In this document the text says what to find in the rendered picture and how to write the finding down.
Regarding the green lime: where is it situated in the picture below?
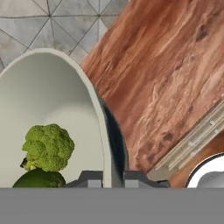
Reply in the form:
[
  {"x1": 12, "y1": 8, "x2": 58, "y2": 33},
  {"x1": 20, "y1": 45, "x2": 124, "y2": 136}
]
[{"x1": 11, "y1": 168, "x2": 67, "y2": 188}]

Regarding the white bowl with dark outside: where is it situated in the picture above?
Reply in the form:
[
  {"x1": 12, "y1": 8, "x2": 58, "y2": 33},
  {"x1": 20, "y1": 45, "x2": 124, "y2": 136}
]
[{"x1": 0, "y1": 47, "x2": 130, "y2": 188}]

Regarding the green broccoli floret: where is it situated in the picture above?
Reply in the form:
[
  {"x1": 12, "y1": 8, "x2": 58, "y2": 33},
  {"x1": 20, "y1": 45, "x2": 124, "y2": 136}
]
[{"x1": 19, "y1": 123, "x2": 76, "y2": 172}]

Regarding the grey metal rail strip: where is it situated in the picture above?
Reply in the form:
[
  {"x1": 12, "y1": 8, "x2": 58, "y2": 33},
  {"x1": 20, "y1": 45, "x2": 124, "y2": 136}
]
[{"x1": 147, "y1": 99, "x2": 224, "y2": 182}]

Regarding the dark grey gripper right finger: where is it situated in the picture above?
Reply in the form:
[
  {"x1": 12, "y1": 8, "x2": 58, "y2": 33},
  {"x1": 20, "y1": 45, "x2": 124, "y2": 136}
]
[{"x1": 122, "y1": 170, "x2": 171, "y2": 188}]

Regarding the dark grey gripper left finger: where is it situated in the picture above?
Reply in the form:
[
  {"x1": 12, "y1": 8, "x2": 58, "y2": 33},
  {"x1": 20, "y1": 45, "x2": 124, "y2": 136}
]
[{"x1": 62, "y1": 170, "x2": 104, "y2": 188}]

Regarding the white bowl with dark rim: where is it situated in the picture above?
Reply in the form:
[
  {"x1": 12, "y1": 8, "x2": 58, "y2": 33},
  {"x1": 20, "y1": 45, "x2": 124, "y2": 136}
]
[{"x1": 185, "y1": 152, "x2": 224, "y2": 188}]

